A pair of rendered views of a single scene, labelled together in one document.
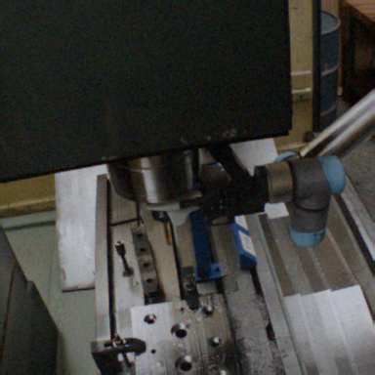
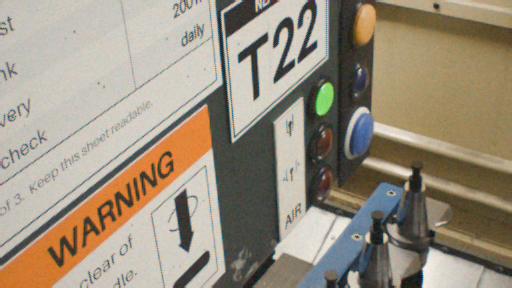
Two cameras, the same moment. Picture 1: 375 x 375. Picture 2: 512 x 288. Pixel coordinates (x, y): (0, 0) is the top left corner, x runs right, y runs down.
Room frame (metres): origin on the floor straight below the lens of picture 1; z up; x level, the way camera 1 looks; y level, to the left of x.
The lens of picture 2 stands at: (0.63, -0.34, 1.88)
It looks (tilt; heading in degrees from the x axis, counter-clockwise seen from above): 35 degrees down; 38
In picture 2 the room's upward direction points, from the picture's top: 4 degrees counter-clockwise
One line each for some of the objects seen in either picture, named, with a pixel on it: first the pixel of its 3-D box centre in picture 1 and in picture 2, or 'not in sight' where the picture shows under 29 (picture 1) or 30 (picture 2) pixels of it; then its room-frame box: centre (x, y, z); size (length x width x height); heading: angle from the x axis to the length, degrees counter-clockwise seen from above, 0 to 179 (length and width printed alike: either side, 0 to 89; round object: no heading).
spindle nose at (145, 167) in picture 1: (150, 145); not in sight; (0.70, 0.05, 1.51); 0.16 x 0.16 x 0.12
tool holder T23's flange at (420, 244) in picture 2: not in sight; (410, 234); (1.33, -0.05, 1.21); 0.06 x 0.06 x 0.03
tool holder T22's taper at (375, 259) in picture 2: not in sight; (375, 259); (1.22, -0.05, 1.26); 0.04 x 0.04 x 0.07
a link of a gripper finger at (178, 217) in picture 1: (176, 211); not in sight; (0.66, 0.03, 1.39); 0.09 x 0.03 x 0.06; 108
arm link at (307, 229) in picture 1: (307, 212); not in sight; (0.73, -0.23, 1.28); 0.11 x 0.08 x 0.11; 3
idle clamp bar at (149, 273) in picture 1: (145, 265); not in sight; (0.98, 0.15, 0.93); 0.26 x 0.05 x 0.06; 7
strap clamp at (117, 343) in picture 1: (119, 352); not in sight; (0.66, 0.22, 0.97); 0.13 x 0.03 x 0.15; 92
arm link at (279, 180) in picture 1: (274, 182); not in sight; (0.71, -0.15, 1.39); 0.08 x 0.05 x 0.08; 2
